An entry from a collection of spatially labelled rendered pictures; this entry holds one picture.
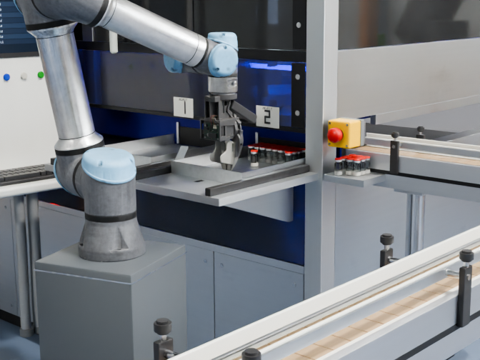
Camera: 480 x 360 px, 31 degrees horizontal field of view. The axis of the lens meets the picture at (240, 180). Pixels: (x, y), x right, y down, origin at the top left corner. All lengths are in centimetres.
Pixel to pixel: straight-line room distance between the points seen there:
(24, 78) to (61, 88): 90
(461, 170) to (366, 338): 121
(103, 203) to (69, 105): 25
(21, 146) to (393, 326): 195
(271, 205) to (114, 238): 61
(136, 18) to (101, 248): 51
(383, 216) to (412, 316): 149
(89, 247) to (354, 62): 96
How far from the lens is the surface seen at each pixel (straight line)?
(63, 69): 201
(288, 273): 255
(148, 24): 195
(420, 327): 124
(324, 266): 248
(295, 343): 104
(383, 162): 241
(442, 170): 232
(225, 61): 202
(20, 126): 293
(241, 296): 270
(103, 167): 191
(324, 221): 244
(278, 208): 243
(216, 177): 230
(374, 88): 257
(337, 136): 231
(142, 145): 279
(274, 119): 248
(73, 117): 203
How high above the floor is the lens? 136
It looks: 12 degrees down
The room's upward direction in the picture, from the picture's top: straight up
